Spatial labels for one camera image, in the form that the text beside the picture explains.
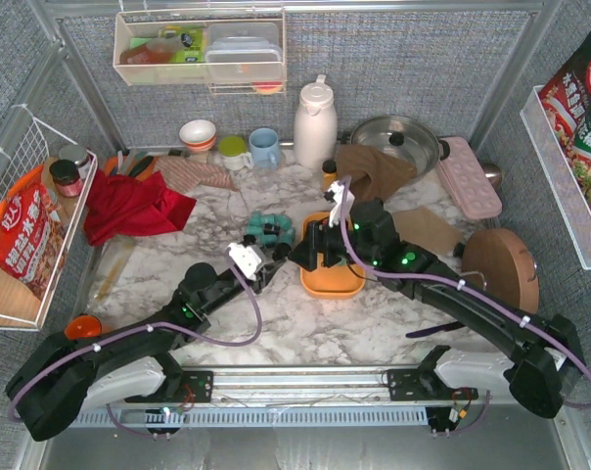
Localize black coffee capsule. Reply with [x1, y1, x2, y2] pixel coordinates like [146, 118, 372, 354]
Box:
[272, 245, 290, 261]

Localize brown cork mat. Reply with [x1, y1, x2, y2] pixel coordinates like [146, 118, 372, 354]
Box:
[392, 207, 464, 256]

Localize orange plastic storage basket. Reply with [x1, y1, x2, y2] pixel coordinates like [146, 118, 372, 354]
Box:
[297, 211, 366, 300]

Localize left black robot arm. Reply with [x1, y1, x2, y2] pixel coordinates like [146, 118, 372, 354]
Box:
[5, 243, 292, 442]

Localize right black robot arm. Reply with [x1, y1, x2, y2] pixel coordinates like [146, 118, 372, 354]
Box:
[289, 200, 584, 418]

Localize teal capsule right edge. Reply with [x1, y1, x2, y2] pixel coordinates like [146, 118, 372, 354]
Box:
[278, 227, 296, 247]

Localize brown towel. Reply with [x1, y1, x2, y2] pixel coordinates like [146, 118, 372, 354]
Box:
[336, 144, 417, 203]

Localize orange spice bottle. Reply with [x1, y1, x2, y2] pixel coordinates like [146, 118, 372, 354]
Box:
[321, 159, 337, 192]

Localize steel pot with lid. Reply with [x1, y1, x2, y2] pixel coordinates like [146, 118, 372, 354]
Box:
[349, 116, 451, 185]

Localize pink egg tray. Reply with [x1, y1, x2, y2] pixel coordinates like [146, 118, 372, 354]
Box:
[435, 136, 502, 220]

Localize blue mug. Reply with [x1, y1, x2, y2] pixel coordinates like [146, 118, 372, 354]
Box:
[249, 127, 283, 169]

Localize green lidded white cup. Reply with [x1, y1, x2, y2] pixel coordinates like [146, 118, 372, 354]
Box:
[218, 135, 253, 171]

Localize white thermos jug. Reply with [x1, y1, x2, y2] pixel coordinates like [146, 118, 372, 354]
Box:
[294, 74, 338, 169]

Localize round wooden board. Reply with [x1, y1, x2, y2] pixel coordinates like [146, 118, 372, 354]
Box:
[461, 228, 539, 314]

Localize striped beige cloth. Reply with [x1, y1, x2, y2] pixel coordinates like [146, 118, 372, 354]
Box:
[155, 156, 238, 194]

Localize white orange striped bowl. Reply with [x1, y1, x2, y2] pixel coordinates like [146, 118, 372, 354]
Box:
[179, 119, 216, 153]

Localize red cloth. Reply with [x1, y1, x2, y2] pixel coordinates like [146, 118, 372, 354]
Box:
[84, 170, 197, 247]

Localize orange cup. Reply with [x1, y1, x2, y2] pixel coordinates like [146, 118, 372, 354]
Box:
[65, 315, 103, 340]

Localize clear plastic food containers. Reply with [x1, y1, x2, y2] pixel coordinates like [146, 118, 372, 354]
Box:
[205, 22, 283, 83]

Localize dark lidded jar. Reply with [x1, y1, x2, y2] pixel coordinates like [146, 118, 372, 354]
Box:
[49, 160, 83, 198]

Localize silver lidded jar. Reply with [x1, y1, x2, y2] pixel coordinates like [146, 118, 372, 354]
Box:
[59, 144, 91, 179]

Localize green drink bottle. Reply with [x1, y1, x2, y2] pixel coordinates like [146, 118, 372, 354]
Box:
[159, 25, 206, 64]

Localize red seasoning bags right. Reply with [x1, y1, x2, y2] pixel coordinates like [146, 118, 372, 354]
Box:
[539, 30, 591, 211]

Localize red seasoning bag left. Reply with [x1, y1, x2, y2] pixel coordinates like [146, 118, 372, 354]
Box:
[0, 164, 64, 300]

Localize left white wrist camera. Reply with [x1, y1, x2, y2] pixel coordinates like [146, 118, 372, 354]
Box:
[227, 243, 266, 281]

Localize purple spatula handle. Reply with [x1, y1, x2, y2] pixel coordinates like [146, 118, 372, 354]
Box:
[405, 321, 464, 339]

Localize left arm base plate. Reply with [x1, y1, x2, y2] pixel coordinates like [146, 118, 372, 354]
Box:
[169, 370, 214, 404]

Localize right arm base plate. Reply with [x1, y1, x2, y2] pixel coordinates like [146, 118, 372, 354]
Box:
[384, 368, 447, 401]

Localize white wire basket right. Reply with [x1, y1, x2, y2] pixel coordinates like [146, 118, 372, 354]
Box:
[520, 85, 591, 271]

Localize white wire basket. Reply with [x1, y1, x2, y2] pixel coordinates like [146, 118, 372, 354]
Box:
[520, 85, 591, 271]
[0, 116, 99, 331]

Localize cream wall storage rack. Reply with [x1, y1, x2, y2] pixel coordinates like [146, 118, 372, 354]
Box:
[113, 7, 287, 95]

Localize white wire basket left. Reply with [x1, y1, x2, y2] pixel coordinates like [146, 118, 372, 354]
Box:
[0, 116, 99, 331]

